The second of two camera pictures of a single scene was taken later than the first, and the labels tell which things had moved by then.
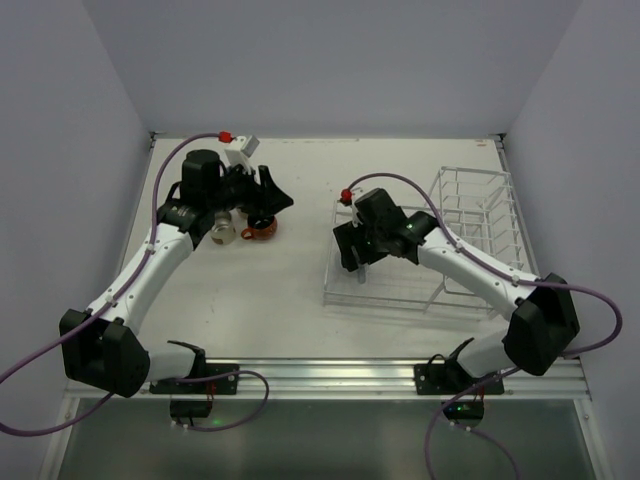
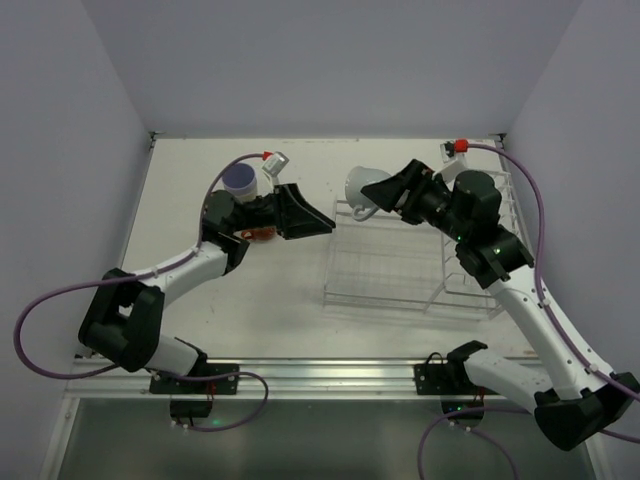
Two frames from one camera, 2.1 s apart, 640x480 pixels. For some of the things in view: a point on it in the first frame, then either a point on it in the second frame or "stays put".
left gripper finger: (269, 208) → (305, 230)
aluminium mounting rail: (365, 378) stays put
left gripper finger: (275, 192) → (312, 208)
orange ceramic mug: (260, 234) stays put
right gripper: (355, 240) → (413, 192)
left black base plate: (220, 386) stays put
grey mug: (362, 274) → (355, 180)
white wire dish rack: (478, 208) stays put
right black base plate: (436, 379) stays put
